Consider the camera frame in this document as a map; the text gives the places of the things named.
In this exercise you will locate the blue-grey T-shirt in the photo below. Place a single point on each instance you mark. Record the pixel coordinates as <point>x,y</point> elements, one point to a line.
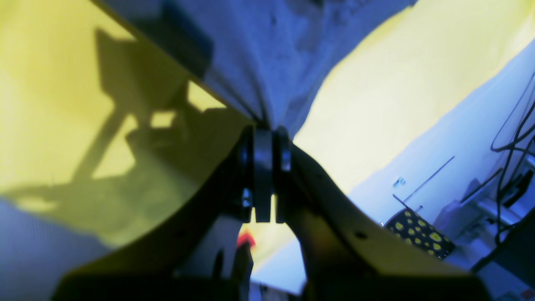
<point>266,58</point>

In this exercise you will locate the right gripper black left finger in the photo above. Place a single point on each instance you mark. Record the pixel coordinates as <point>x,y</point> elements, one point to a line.
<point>192,256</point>

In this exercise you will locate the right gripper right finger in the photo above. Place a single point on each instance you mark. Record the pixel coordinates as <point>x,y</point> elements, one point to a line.
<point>347,256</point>

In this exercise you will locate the black perforated yellow-dotted object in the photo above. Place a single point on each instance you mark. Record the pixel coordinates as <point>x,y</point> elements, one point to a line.
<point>410,227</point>

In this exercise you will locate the yellow table cloth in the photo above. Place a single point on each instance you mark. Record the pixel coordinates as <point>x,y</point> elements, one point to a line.
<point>104,133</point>

